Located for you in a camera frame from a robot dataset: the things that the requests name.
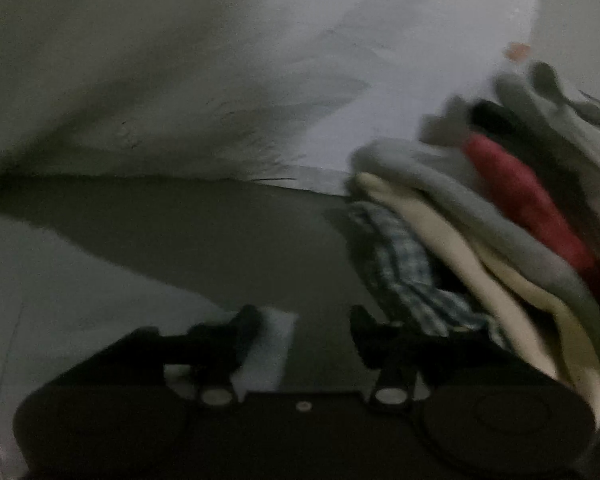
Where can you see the carrot printed pale sheet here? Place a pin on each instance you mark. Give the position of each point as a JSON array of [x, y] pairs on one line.
[[280, 85]]

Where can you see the grey mat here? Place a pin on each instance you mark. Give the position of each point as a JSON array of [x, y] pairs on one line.
[[220, 240]]

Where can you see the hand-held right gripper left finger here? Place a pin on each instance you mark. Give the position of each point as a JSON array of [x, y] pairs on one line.
[[245, 327]]

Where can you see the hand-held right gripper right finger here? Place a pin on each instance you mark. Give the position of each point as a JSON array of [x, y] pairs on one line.
[[361, 322]]

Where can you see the pile of mixed clothes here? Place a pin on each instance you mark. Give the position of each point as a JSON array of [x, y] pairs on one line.
[[480, 220]]

